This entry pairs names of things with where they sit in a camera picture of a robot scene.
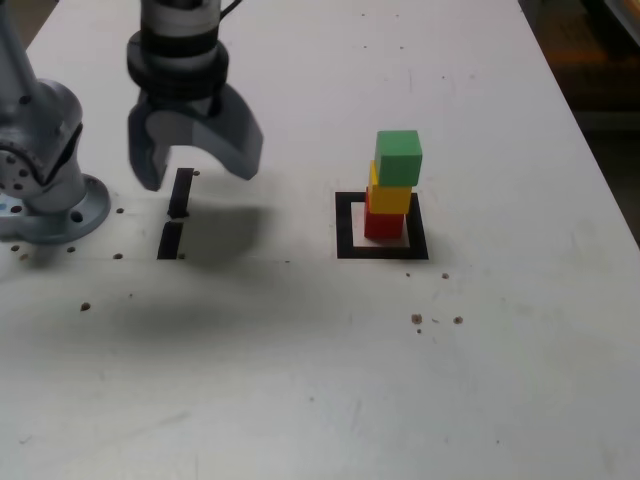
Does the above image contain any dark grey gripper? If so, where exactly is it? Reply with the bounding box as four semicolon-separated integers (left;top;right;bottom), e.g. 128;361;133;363
126;84;265;192

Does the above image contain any black tape strip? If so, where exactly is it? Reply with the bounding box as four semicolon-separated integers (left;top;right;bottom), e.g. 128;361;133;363
156;167;195;261

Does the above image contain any red cube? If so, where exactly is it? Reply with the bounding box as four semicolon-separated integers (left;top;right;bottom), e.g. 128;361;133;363
363;187;405;240

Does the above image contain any black tape square outline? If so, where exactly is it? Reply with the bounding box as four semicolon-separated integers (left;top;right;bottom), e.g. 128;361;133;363
334;191;430;261

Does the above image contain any green cube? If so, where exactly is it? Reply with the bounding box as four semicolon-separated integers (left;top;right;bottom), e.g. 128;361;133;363
374;130;424;187

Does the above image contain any yellow cube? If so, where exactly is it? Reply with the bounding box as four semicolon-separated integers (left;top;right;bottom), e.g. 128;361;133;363
368;159;414;215

